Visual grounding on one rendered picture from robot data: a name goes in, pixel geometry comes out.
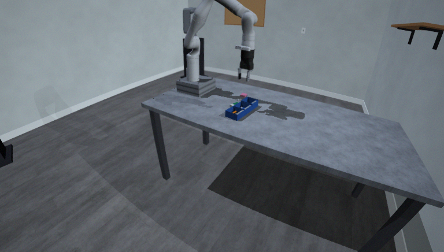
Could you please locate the blue three-compartment bin rack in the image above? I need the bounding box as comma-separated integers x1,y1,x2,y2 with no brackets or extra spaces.
225,97,258,121

